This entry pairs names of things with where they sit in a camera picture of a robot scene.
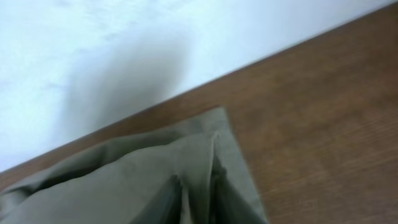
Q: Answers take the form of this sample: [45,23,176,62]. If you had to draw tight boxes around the khaki green shorts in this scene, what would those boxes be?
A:
[1,108,268,223]

